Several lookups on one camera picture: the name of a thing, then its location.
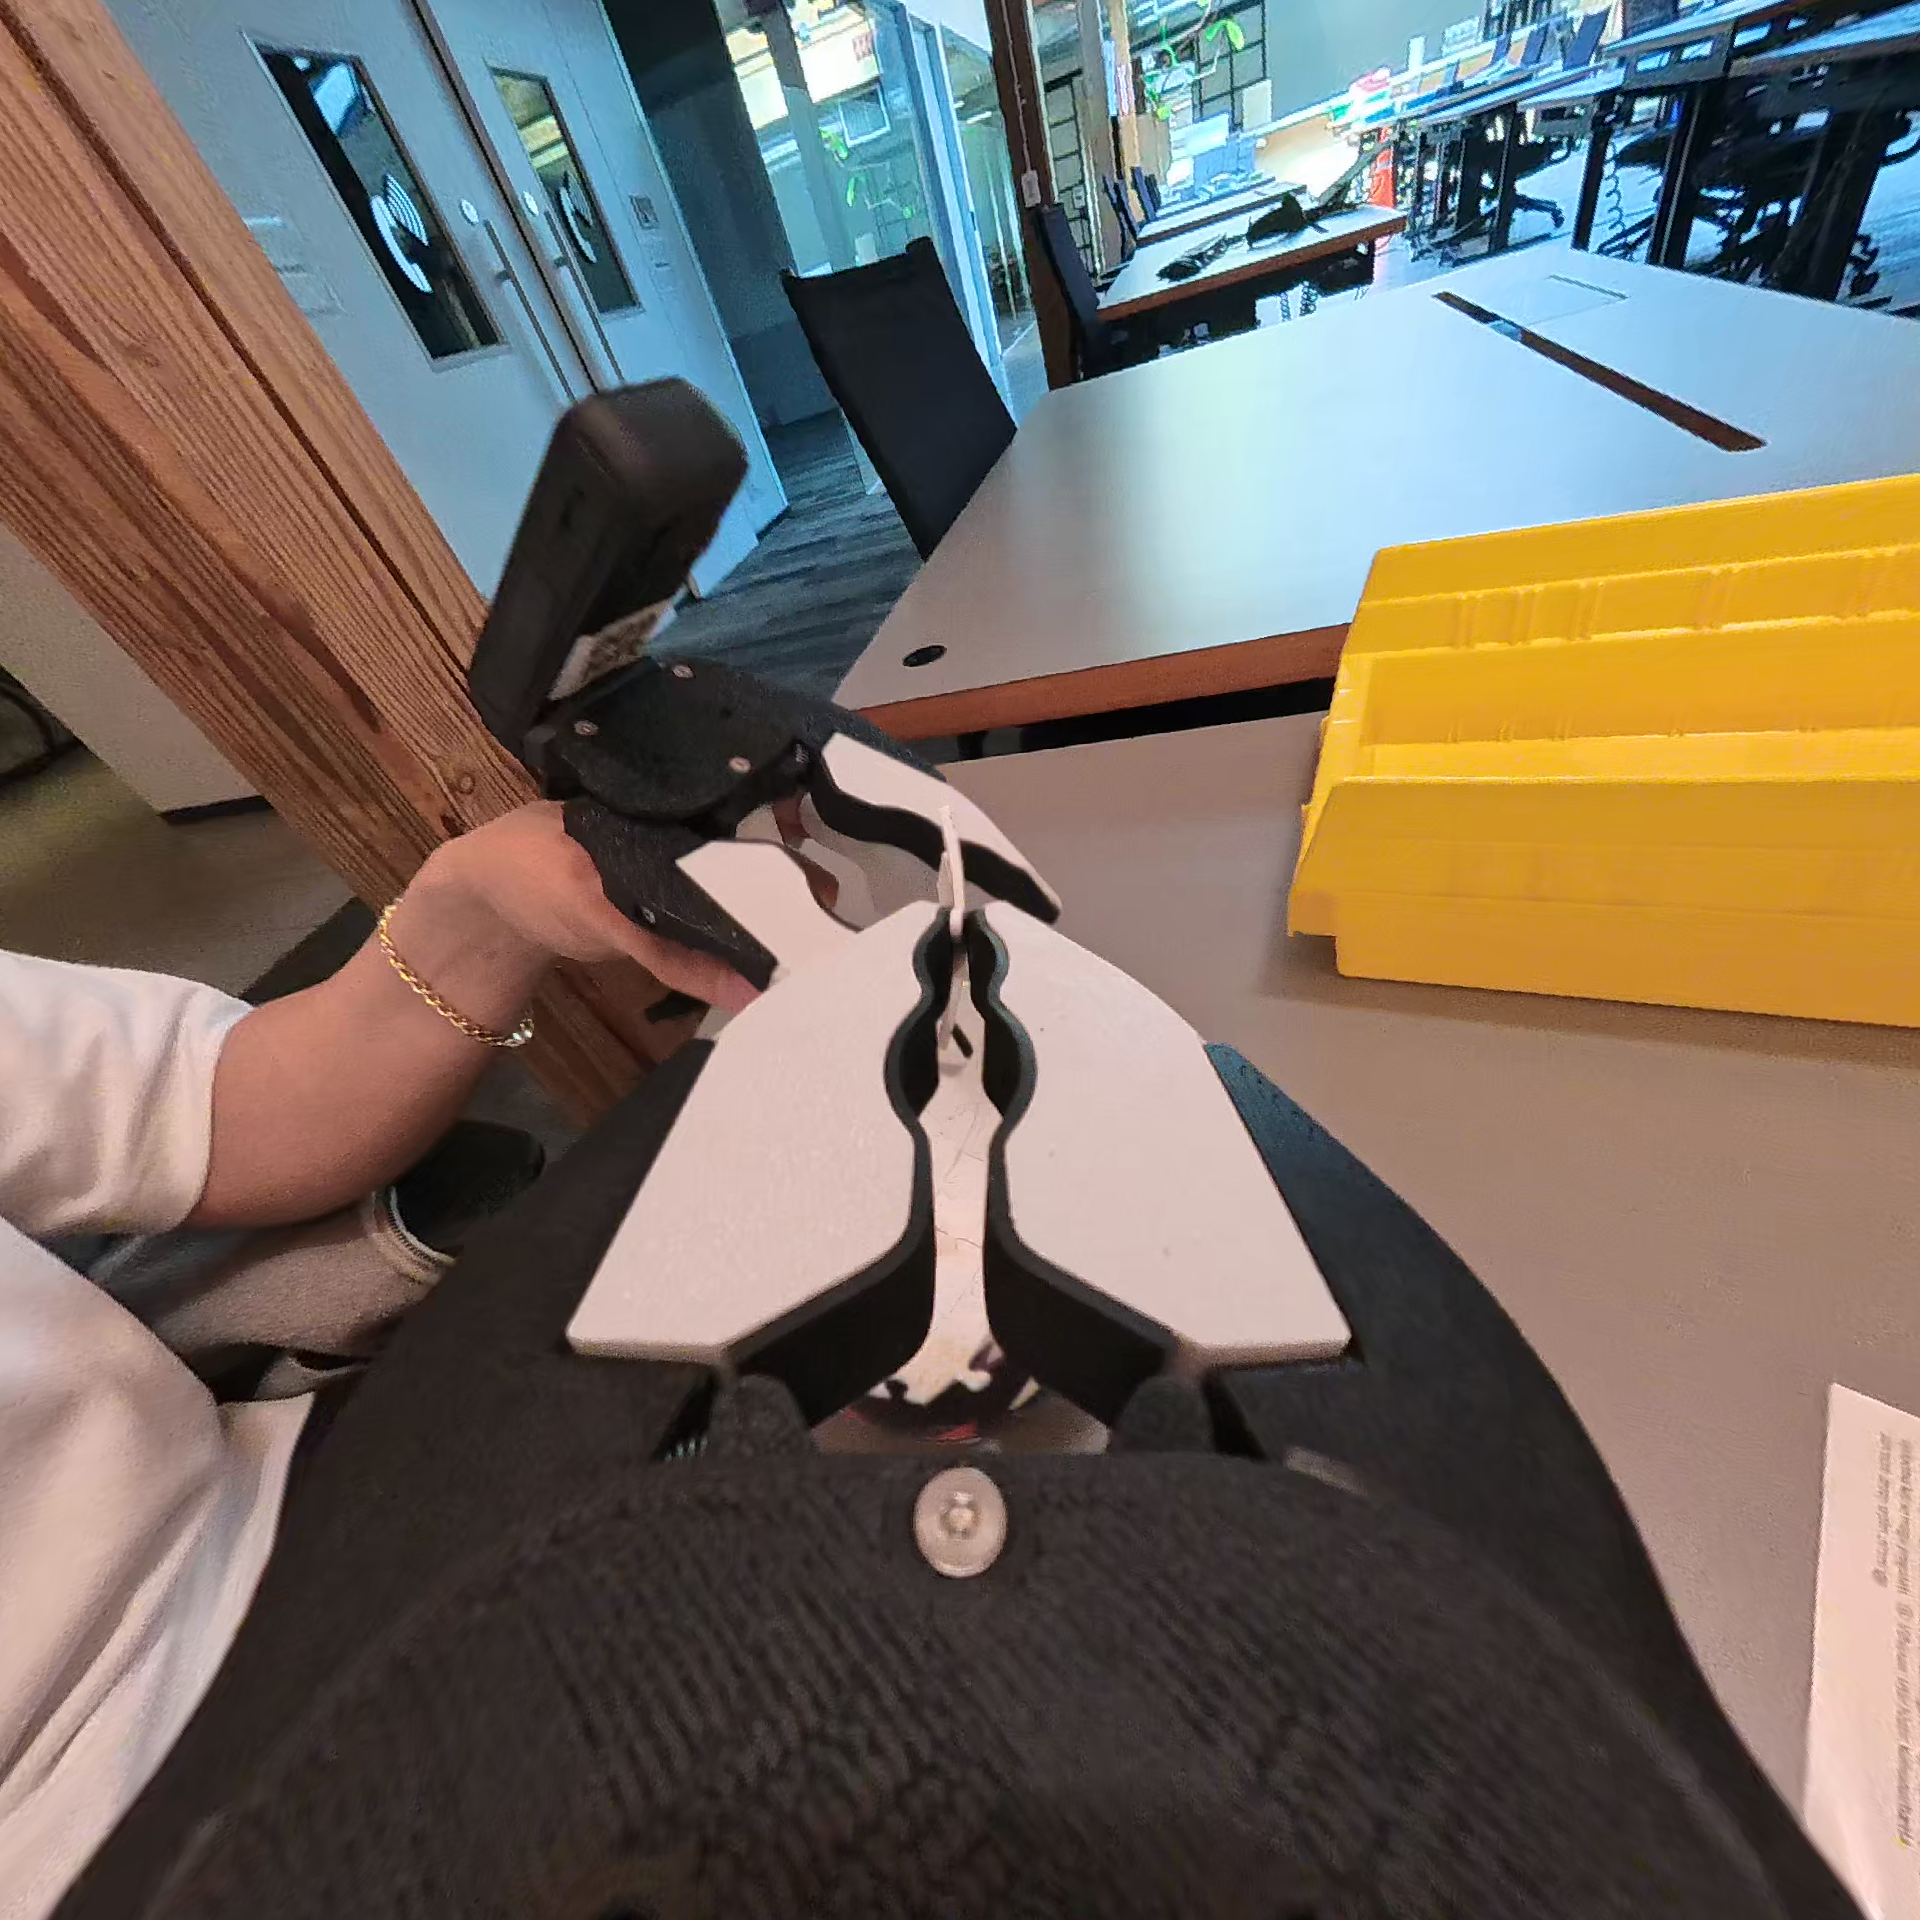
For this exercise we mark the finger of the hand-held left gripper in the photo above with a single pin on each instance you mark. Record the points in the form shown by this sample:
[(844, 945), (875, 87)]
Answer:
[(900, 780), (751, 893)]

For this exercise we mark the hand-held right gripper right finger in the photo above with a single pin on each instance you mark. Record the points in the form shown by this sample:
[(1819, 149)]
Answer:
[(1170, 1200)]

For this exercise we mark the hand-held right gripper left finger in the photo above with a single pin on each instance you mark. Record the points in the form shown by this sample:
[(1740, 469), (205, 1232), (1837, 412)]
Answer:
[(751, 1200)]

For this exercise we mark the partly built puzzle ball shell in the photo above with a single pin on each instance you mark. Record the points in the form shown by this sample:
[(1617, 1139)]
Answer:
[(961, 1277)]

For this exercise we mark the person's left forearm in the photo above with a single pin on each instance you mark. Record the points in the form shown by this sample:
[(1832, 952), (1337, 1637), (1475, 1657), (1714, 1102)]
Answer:
[(329, 1080)]

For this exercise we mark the person's left hand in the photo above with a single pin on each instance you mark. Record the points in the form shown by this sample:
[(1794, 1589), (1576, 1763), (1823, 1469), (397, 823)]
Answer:
[(524, 886)]

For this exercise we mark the white door with window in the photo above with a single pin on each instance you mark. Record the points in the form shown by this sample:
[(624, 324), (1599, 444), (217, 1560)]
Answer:
[(450, 422), (682, 324)]

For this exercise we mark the black chair armrest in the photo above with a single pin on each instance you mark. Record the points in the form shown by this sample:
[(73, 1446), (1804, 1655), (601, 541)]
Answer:
[(474, 1177)]

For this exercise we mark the black office chair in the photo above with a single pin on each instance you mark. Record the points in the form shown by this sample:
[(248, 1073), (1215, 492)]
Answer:
[(1072, 285), (900, 389)]

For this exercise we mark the grey desk with wooden edge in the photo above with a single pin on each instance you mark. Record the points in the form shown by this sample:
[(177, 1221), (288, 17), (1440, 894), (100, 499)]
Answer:
[(1275, 480)]

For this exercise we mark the beige zipped jacket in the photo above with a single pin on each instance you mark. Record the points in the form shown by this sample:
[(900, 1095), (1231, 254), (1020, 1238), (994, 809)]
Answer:
[(253, 1277)]

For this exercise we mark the yellow plastic bin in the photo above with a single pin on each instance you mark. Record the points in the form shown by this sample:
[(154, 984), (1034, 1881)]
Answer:
[(1576, 901)]

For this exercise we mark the long background desk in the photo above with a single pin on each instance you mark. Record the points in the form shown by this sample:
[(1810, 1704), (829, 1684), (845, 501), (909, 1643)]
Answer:
[(1275, 248)]

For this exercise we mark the person's white shirt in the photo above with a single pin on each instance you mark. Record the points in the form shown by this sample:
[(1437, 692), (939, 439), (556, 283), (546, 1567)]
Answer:
[(90, 1500)]

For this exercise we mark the hanging green plant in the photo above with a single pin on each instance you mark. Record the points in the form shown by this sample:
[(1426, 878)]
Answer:
[(1194, 54)]

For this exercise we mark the white instruction leaflet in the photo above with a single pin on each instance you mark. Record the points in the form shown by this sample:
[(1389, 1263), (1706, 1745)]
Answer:
[(1867, 1651)]

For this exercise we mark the row of black desks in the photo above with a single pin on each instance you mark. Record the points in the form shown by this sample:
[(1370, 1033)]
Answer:
[(1723, 135)]

